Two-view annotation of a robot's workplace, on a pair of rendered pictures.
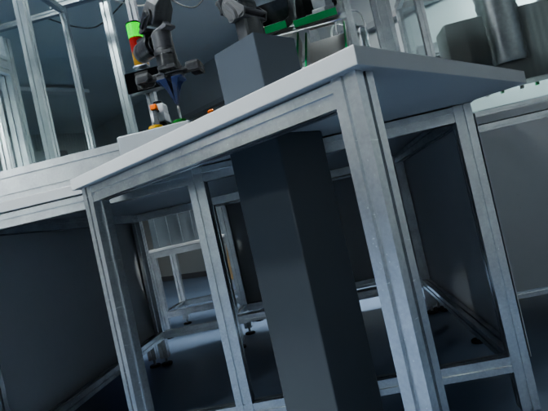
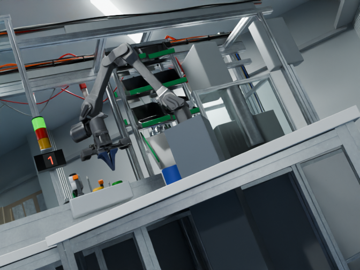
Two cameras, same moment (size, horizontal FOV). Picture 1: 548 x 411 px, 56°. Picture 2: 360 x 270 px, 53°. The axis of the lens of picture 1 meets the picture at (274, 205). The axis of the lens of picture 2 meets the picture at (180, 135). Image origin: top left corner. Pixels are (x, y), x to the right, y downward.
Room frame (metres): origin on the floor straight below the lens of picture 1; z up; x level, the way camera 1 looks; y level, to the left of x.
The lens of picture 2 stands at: (0.20, 0.62, 0.76)
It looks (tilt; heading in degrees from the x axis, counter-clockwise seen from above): 13 degrees up; 329
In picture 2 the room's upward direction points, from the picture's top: 22 degrees counter-clockwise
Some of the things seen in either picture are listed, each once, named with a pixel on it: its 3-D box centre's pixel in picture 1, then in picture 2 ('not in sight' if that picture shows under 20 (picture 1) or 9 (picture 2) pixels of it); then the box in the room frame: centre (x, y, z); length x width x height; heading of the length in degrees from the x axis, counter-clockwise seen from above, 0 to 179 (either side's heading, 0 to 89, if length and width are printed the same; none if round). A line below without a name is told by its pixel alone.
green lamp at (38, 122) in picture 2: (134, 31); (38, 124); (1.78, 0.34, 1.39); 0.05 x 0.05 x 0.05
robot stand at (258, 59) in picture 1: (262, 86); (197, 151); (1.23, -0.04, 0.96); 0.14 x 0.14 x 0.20; 46
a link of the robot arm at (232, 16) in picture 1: (243, 11); (176, 103); (1.23, -0.03, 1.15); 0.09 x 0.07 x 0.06; 140
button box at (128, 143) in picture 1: (158, 140); (101, 199); (1.44, 0.27, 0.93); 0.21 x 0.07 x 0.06; 84
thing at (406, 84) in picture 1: (287, 133); (213, 182); (1.27, -0.07, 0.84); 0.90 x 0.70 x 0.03; 46
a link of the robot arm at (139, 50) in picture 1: (150, 36); (84, 122); (1.46, 0.24, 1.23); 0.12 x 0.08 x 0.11; 50
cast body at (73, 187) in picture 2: (161, 112); (75, 182); (1.67, 0.29, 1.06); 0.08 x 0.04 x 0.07; 174
